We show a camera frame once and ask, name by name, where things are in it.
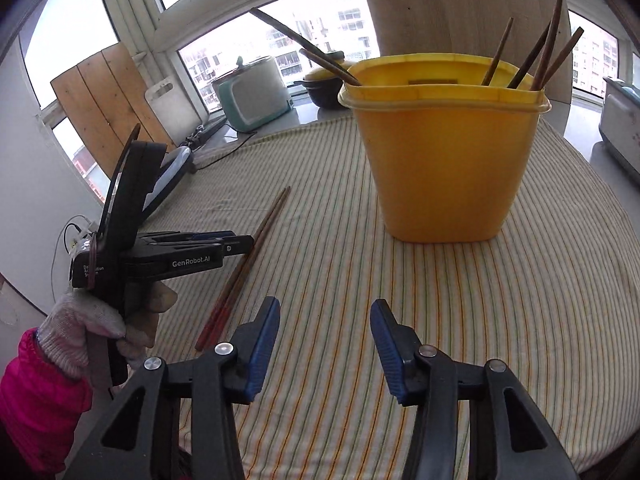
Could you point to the person's left forearm pink sleeve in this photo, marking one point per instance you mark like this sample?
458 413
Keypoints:
35 410

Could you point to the yellow pot lid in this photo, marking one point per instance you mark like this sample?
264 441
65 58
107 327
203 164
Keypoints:
317 74

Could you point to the striped tablecloth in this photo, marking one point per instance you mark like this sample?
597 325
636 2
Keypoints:
350 270

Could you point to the yellow plastic utensil container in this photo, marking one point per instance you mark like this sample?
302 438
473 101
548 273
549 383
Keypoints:
440 160

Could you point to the light wooden board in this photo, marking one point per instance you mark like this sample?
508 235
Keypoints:
440 10

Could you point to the teal rice cooker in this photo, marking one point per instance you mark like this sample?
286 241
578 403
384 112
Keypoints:
250 95

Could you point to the person's left hand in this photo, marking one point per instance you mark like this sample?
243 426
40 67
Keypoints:
70 330

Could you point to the brown red-ended chopstick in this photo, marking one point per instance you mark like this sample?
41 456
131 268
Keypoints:
212 322
223 317

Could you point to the wooden plank panel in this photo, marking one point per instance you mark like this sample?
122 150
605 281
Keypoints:
95 100

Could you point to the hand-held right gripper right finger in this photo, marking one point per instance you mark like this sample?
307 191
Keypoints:
390 355

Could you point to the white cutting board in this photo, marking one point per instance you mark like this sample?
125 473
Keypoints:
167 110

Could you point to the black kitchen tongs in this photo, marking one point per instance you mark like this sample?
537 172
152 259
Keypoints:
205 132

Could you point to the white kitchen appliance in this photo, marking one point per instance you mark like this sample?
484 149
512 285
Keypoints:
620 120

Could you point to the black clay pot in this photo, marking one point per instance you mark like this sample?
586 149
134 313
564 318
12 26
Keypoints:
320 95

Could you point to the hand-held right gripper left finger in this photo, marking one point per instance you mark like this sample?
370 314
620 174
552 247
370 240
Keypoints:
260 350

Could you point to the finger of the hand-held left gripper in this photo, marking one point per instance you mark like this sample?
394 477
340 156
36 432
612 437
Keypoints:
215 235
240 245

